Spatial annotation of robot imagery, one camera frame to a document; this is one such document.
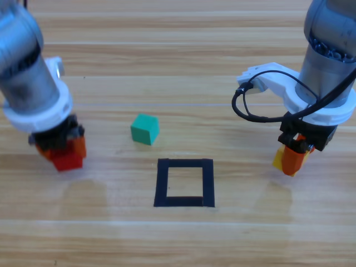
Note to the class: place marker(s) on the red cube block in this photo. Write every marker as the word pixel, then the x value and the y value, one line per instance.
pixel 68 162

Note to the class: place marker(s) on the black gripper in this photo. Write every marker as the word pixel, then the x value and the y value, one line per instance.
pixel 317 133
pixel 55 139

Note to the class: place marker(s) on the yellow cube block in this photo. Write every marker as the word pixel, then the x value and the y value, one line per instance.
pixel 278 160

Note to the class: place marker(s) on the green cube block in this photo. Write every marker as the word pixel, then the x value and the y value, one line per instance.
pixel 143 130

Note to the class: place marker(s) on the black tape square outline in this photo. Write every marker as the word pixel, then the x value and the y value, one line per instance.
pixel 160 183

